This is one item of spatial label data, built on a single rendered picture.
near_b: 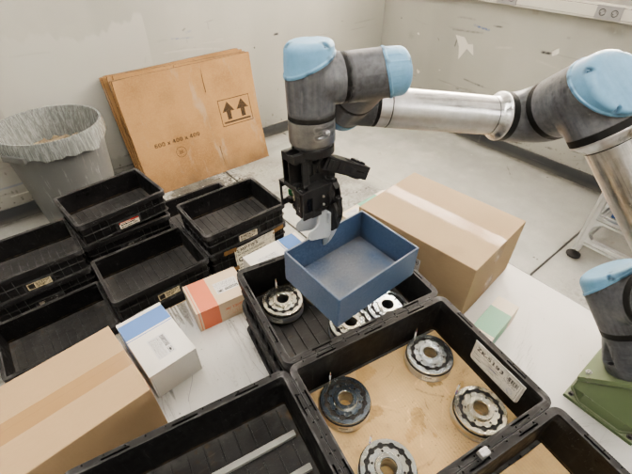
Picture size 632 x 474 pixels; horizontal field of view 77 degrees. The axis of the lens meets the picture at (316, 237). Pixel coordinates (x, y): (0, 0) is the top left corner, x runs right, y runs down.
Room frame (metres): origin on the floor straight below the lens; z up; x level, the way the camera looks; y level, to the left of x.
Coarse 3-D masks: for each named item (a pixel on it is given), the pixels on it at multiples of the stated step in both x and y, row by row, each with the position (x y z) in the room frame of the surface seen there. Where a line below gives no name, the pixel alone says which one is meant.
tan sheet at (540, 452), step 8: (536, 448) 0.32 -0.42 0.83; (544, 448) 0.32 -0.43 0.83; (528, 456) 0.31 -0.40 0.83; (536, 456) 0.31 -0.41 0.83; (544, 456) 0.31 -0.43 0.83; (552, 456) 0.31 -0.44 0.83; (520, 464) 0.29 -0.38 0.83; (528, 464) 0.29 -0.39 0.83; (536, 464) 0.29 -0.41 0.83; (544, 464) 0.29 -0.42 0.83; (552, 464) 0.29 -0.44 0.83; (560, 464) 0.29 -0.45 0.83; (504, 472) 0.28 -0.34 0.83; (512, 472) 0.28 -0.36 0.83; (520, 472) 0.28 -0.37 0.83; (528, 472) 0.28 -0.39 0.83; (536, 472) 0.28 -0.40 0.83; (544, 472) 0.28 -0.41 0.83; (552, 472) 0.28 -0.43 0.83; (560, 472) 0.28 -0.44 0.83; (568, 472) 0.28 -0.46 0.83
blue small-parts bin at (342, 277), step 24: (360, 216) 0.65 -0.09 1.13; (336, 240) 0.61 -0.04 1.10; (360, 240) 0.64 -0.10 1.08; (384, 240) 0.60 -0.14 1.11; (288, 264) 0.52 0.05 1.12; (312, 264) 0.57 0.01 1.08; (336, 264) 0.57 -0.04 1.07; (360, 264) 0.57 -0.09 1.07; (384, 264) 0.57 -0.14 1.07; (408, 264) 0.53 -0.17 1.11; (312, 288) 0.47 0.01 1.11; (336, 288) 0.51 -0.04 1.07; (360, 288) 0.45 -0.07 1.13; (384, 288) 0.49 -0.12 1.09; (336, 312) 0.42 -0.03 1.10
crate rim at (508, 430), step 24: (408, 312) 0.57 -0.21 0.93; (456, 312) 0.57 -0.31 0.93; (360, 336) 0.50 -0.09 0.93; (480, 336) 0.50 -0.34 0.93; (312, 360) 0.44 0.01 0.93; (504, 360) 0.44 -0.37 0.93; (528, 384) 0.39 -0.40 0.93; (312, 408) 0.35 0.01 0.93; (504, 432) 0.31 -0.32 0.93; (336, 456) 0.27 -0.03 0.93
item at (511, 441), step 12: (552, 408) 0.35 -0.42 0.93; (540, 420) 0.33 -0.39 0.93; (564, 420) 0.33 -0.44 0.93; (516, 432) 0.31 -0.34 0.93; (528, 432) 0.31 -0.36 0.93; (576, 432) 0.31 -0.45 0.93; (504, 444) 0.29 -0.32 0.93; (588, 444) 0.29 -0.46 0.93; (492, 456) 0.27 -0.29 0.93; (600, 456) 0.27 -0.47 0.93; (612, 456) 0.27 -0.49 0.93; (468, 468) 0.25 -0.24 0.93; (480, 468) 0.25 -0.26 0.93; (612, 468) 0.25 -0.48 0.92; (624, 468) 0.25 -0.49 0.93
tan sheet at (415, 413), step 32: (384, 384) 0.45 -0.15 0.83; (416, 384) 0.45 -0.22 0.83; (448, 384) 0.45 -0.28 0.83; (480, 384) 0.45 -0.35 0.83; (384, 416) 0.38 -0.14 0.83; (416, 416) 0.38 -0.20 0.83; (448, 416) 0.38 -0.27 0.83; (512, 416) 0.38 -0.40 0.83; (352, 448) 0.32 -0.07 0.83; (416, 448) 0.32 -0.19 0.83; (448, 448) 0.32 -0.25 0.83
